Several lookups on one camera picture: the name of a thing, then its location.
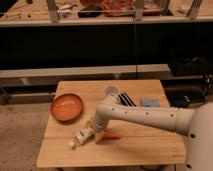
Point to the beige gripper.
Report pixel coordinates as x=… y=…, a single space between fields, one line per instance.
x=97 y=135

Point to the white plastic bottle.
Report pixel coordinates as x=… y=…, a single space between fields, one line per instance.
x=80 y=138

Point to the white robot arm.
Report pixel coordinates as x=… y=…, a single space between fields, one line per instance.
x=196 y=124

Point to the orange ceramic bowl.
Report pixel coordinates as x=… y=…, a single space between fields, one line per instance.
x=66 y=107

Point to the orange toy carrot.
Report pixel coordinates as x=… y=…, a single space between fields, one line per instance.
x=107 y=135

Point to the black striped rectangular block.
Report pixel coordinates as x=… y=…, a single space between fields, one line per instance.
x=126 y=100

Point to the wooden table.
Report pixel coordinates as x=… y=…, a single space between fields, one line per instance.
x=138 y=145

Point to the long wooden bench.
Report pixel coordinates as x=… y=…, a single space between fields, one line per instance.
x=51 y=76

